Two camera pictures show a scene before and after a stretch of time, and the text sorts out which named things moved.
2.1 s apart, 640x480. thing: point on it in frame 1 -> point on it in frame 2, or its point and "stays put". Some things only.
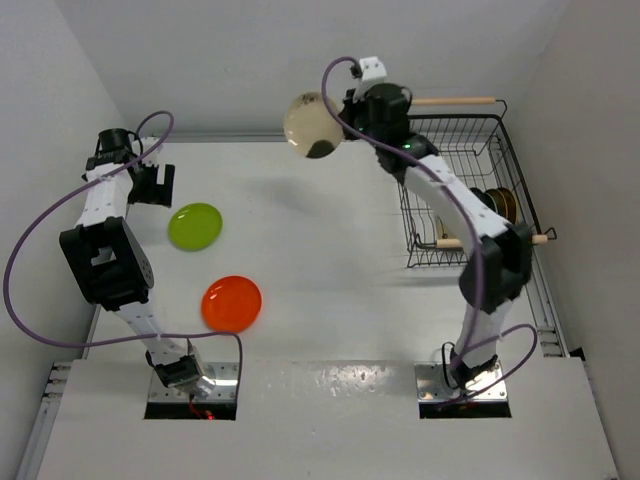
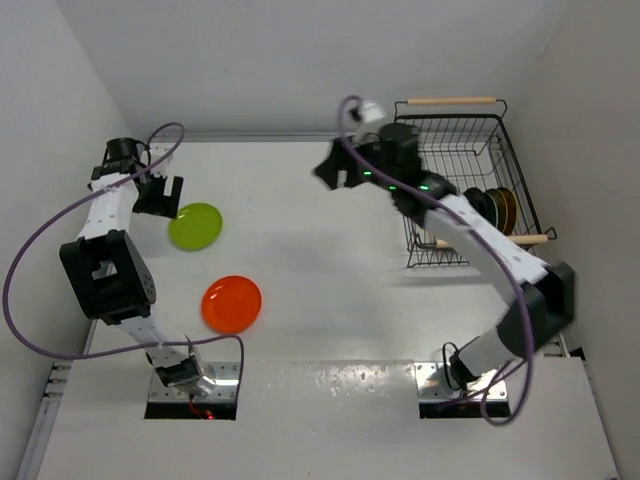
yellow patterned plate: [511, 204] stays put
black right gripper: [353, 107] -> [340, 157]
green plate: [195, 227] stays put
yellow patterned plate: [501, 202] stays put
